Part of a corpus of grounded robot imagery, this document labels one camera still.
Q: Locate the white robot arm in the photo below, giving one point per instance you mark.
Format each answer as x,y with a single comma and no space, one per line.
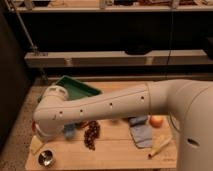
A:
189,101

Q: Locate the light blue plastic cup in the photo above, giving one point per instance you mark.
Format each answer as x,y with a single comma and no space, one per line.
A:
69,131

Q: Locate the small metal cup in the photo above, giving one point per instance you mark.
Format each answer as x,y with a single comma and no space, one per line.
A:
46,158

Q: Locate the green plastic tray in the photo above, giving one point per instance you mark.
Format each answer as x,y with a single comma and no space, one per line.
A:
74,89

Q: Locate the red chili pepper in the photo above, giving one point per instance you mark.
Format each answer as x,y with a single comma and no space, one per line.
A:
82,125

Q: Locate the bunch of dark grapes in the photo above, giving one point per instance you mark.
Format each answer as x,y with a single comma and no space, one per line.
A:
91,135

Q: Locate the grey-blue cloth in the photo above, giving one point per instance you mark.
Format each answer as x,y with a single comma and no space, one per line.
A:
142,136

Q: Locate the orange apple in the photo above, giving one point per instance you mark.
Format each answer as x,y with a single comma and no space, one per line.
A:
156,121

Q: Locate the red plastic bowl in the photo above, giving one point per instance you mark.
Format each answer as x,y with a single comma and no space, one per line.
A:
33,126

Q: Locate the diagonal metal pole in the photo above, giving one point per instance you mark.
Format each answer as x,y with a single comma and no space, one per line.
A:
22,25

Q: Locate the pale yellow sponge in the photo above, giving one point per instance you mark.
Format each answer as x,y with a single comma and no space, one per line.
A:
35,145

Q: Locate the lower metal shelf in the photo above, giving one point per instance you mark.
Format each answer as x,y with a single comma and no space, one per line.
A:
116,58

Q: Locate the metal shelf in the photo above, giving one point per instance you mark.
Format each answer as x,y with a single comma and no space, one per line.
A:
116,58
109,5

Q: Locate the upper metal shelf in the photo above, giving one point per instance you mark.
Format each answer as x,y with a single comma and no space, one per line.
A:
109,5

